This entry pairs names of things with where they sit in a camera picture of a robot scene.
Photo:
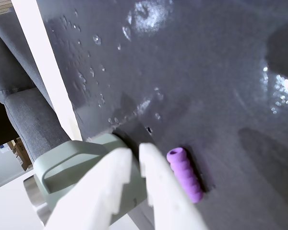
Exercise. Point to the black table mat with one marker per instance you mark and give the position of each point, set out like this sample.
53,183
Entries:
182,72

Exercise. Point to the green steel-lined mug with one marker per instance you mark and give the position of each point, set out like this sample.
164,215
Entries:
69,163

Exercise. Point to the grey fabric chair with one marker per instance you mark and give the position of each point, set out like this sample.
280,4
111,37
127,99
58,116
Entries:
26,105

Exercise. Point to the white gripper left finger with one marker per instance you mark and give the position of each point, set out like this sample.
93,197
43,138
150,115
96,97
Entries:
93,198

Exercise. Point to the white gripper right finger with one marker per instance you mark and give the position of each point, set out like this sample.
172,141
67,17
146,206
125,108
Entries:
168,201

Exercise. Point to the purple ribbed pen grip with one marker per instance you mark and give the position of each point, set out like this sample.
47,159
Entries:
184,175

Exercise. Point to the cardboard box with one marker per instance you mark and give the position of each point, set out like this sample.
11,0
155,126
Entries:
21,153

